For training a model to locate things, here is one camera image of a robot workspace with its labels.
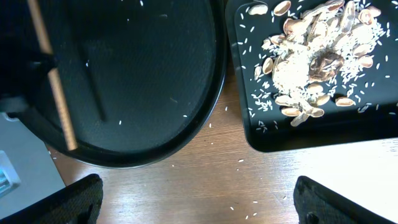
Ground grey plastic dishwasher rack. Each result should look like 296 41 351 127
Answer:
1 114 65 218

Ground food scraps with rice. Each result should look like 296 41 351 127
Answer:
233 1 397 133

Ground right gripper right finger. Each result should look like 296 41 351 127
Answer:
294 175 391 224

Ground round black serving tray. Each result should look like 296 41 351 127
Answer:
17 0 228 168

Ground wooden chopstick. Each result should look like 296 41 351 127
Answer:
27 0 78 151

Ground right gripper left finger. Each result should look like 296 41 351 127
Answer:
1 174 103 224

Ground black rectangular tray bin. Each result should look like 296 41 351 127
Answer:
225 1 397 152

